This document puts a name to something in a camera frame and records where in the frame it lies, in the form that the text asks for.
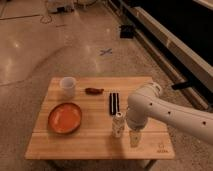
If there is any small white bottle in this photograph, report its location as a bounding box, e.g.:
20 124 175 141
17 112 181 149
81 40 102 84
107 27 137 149
112 112 125 138

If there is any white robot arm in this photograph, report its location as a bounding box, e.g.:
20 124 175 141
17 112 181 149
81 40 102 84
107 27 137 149
126 82 213 145

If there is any black striped rectangular block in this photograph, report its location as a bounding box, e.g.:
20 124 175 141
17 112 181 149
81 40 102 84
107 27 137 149
109 93 119 115

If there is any wooden folding table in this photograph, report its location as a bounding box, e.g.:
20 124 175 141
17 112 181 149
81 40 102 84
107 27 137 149
24 76 176 171

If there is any brown sausage-shaped object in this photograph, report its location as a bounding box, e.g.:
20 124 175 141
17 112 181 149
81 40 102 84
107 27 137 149
85 88 104 95

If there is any orange round plate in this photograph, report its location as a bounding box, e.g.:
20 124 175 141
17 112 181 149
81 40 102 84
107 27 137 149
47 103 82 134

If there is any clear plastic cup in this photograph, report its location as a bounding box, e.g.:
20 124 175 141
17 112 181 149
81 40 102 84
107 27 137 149
59 77 76 98

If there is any black box on floor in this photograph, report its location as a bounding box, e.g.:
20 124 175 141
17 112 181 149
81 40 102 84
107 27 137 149
120 25 134 38

